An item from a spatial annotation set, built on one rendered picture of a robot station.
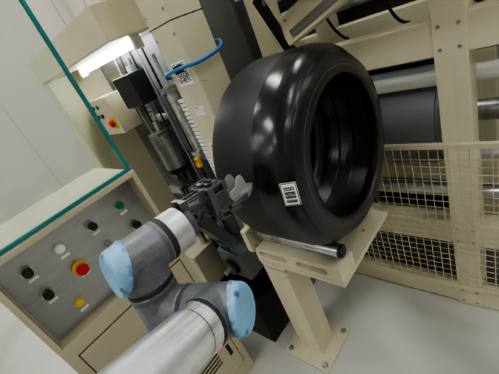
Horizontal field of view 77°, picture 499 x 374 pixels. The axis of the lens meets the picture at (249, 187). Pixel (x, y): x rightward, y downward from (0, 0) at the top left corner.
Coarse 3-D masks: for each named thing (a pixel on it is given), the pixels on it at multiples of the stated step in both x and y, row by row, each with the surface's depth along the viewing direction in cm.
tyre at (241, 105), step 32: (256, 64) 87; (288, 64) 76; (320, 64) 76; (352, 64) 87; (224, 96) 86; (256, 96) 76; (288, 96) 72; (320, 96) 116; (352, 96) 108; (224, 128) 82; (256, 128) 74; (288, 128) 71; (320, 128) 123; (352, 128) 115; (224, 160) 83; (256, 160) 75; (288, 160) 72; (320, 160) 125; (352, 160) 117; (256, 192) 79; (320, 192) 121; (352, 192) 113; (256, 224) 90; (288, 224) 80; (320, 224) 81; (352, 224) 93
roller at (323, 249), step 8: (256, 232) 117; (272, 240) 112; (280, 240) 109; (288, 240) 106; (304, 248) 102; (312, 248) 100; (320, 248) 98; (328, 248) 96; (336, 248) 94; (344, 248) 95; (336, 256) 94; (344, 256) 95
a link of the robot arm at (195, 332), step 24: (192, 288) 56; (216, 288) 53; (240, 288) 52; (192, 312) 47; (216, 312) 48; (240, 312) 50; (144, 336) 42; (168, 336) 41; (192, 336) 43; (216, 336) 46; (240, 336) 50; (120, 360) 37; (144, 360) 37; (168, 360) 39; (192, 360) 41
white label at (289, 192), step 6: (282, 186) 73; (288, 186) 73; (294, 186) 72; (282, 192) 74; (288, 192) 73; (294, 192) 73; (288, 198) 74; (294, 198) 74; (288, 204) 75; (294, 204) 74; (300, 204) 74
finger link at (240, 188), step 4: (240, 176) 73; (236, 180) 72; (240, 180) 73; (236, 184) 72; (240, 184) 73; (244, 184) 74; (248, 184) 78; (236, 188) 72; (240, 188) 73; (244, 188) 74; (248, 188) 75; (232, 192) 71; (236, 192) 72; (240, 192) 73; (244, 192) 74; (248, 192) 74; (232, 196) 71; (236, 196) 72; (240, 196) 72; (248, 196) 74; (232, 200) 71
